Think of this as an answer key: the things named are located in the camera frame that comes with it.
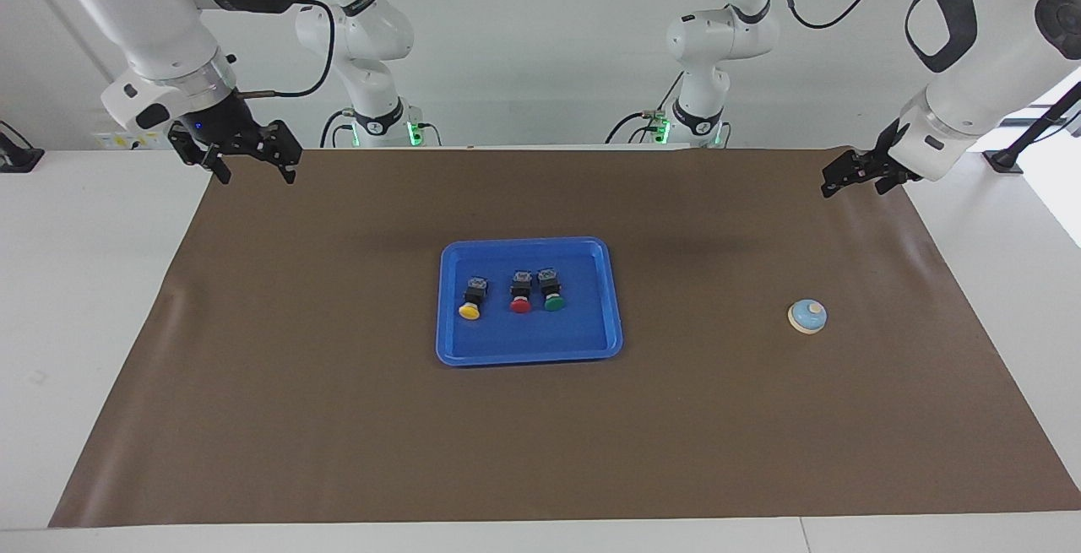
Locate red push button switch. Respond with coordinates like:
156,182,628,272
509,269,535,315

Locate blue service bell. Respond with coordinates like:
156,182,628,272
787,296,828,334

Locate black stand with base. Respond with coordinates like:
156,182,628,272
982,80,1081,176

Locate blue plastic tray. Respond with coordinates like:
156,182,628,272
435,236,624,367

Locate yellow push button switch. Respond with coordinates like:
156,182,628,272
458,276,492,321

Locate brown table mat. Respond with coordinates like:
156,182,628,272
48,148,1081,529

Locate green push button switch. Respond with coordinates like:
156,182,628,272
537,267,568,313

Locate white wall socket box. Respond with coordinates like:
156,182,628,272
91,109,175,151

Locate black clamp mount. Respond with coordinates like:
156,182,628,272
0,120,46,174

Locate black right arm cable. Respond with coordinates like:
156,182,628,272
232,0,337,101

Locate black base cable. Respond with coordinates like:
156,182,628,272
319,108,360,149
604,110,668,145

